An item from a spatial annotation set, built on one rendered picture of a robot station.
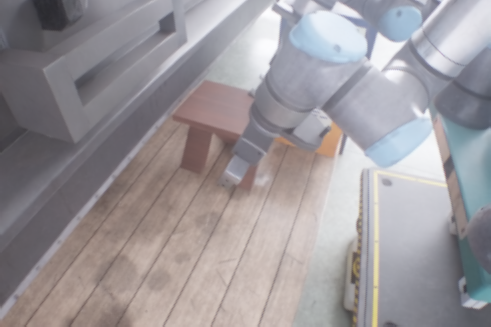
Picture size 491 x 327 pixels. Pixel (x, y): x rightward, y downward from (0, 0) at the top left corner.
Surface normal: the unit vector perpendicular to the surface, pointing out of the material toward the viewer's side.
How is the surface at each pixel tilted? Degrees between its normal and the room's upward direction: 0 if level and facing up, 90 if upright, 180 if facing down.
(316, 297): 0
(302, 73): 89
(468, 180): 0
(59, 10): 90
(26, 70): 90
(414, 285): 0
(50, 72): 87
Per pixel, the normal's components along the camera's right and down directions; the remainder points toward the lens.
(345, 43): 0.28, -0.55
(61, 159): 0.51, -0.50
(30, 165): 0.04, -0.73
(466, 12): -0.79, 0.33
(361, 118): -0.53, 0.39
